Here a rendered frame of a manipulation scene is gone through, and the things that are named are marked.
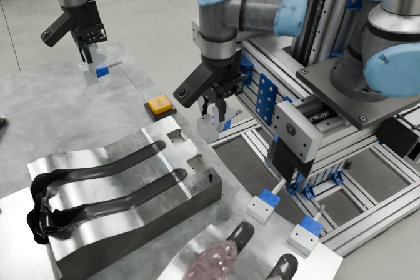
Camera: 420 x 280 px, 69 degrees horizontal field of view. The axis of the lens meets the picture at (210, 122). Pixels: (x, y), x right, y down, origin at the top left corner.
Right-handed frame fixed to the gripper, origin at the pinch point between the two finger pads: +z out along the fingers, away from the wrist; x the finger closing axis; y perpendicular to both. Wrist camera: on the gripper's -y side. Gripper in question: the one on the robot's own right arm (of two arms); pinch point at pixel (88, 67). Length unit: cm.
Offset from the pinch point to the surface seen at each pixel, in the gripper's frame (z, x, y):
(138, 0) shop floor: 95, 237, 114
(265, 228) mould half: 10, -67, 13
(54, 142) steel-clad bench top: 14.9, -8.7, -18.0
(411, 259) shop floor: 95, -97, 96
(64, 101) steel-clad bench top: 14.9, 8.3, -10.1
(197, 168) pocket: 8.7, -45.7, 9.8
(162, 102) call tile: 11.3, -15.8, 15.8
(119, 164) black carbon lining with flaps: 7.1, -34.2, -6.4
